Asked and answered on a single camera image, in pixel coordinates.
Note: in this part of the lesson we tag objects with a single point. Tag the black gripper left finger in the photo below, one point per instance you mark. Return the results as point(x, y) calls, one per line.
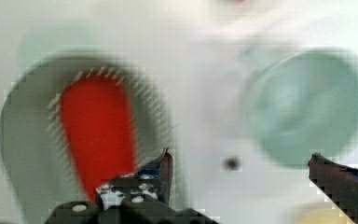
point(141, 197)

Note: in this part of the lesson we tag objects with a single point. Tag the green plastic strainer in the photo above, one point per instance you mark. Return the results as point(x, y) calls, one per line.
point(32, 142)

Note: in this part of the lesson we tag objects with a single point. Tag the red plush ketchup bottle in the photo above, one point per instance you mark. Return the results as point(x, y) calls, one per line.
point(95, 113)

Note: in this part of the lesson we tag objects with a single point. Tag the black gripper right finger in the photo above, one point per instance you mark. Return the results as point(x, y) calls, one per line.
point(338, 182)

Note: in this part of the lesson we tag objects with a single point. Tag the green plastic mug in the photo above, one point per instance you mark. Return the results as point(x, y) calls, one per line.
point(296, 103)

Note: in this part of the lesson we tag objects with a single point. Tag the toy peeled banana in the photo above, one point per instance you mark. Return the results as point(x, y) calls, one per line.
point(320, 215)

